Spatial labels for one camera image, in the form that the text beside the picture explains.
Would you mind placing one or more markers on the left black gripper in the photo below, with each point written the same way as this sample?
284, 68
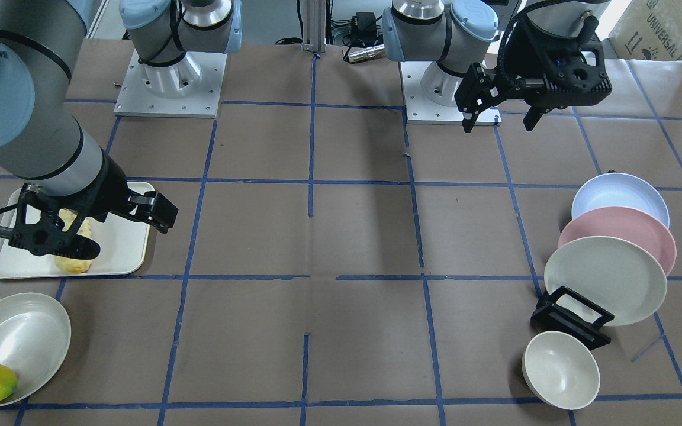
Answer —
517, 66

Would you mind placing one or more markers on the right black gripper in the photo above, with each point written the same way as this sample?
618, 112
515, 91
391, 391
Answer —
109, 190

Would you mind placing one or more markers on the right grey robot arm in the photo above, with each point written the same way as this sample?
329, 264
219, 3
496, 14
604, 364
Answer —
180, 49

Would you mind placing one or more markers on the light blue plate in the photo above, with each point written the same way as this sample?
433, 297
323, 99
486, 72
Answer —
620, 189

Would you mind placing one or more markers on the pink plate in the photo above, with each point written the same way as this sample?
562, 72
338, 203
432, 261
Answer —
631, 224

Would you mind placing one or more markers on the cream plate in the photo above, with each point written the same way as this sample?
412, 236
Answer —
613, 273

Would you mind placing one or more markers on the black plate rack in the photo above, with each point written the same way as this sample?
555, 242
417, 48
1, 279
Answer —
554, 317

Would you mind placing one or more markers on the cream rectangular tray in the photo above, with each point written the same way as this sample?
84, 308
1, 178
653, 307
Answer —
123, 248

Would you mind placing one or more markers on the grey shallow bowl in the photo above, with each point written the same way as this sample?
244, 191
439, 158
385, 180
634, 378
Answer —
35, 335

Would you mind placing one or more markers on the silver cylindrical connector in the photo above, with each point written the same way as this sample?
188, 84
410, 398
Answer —
365, 54

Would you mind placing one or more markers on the cardboard box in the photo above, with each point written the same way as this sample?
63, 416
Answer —
649, 30

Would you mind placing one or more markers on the black power adapter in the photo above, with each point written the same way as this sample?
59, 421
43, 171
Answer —
364, 24

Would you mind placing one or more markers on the small cream bowl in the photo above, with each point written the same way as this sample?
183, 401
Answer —
560, 370

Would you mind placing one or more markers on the aluminium frame post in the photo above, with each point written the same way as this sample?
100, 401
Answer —
314, 21

